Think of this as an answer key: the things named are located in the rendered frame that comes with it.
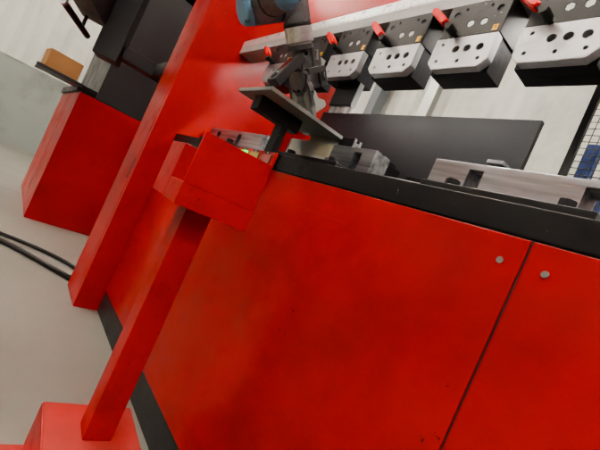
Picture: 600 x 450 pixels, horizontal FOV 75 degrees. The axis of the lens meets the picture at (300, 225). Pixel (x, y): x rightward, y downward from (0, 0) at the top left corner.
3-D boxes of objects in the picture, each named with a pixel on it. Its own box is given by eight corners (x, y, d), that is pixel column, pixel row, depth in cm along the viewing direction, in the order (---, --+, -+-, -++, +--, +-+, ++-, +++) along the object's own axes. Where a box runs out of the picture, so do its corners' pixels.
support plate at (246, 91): (237, 91, 108) (239, 87, 108) (304, 135, 124) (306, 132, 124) (270, 89, 94) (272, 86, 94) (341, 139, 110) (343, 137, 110)
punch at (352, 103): (326, 111, 122) (338, 83, 122) (329, 114, 123) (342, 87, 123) (346, 112, 114) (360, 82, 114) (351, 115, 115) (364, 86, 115)
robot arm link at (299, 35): (294, 26, 101) (278, 30, 107) (296, 45, 102) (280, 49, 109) (317, 23, 104) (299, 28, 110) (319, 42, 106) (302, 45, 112)
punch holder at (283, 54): (260, 82, 155) (277, 45, 155) (276, 94, 160) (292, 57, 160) (279, 80, 143) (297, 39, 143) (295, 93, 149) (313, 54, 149)
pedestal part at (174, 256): (79, 422, 87) (179, 201, 87) (107, 423, 90) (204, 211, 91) (81, 440, 82) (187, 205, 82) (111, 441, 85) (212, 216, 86)
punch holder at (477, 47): (424, 70, 92) (452, 6, 92) (441, 89, 97) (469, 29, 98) (483, 65, 80) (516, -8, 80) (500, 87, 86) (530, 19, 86)
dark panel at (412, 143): (290, 186, 212) (323, 112, 212) (293, 187, 213) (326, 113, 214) (486, 246, 123) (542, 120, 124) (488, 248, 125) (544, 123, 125)
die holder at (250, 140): (204, 145, 179) (212, 127, 179) (214, 152, 183) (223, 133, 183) (255, 158, 140) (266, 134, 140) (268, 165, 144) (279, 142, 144)
